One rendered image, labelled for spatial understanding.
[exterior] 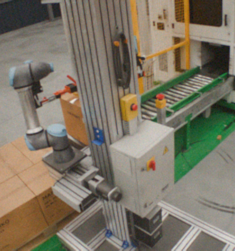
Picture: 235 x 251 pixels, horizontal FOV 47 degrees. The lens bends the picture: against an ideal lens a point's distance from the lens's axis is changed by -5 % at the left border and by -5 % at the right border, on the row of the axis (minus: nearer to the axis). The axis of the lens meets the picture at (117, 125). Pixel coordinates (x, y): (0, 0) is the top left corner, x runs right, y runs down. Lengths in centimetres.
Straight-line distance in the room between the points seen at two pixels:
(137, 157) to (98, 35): 64
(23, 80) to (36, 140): 37
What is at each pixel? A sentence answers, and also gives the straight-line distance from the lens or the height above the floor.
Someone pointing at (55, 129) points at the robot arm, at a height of 127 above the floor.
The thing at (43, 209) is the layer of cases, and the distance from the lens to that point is 256.
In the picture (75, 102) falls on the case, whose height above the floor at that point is 108.
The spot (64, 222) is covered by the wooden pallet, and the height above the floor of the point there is 2.
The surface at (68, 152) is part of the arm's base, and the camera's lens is 183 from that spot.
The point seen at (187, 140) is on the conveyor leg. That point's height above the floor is 15.
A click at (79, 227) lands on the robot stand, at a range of 253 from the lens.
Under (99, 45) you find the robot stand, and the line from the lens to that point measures 137.
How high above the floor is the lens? 213
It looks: 31 degrees down
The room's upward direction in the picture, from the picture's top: 8 degrees counter-clockwise
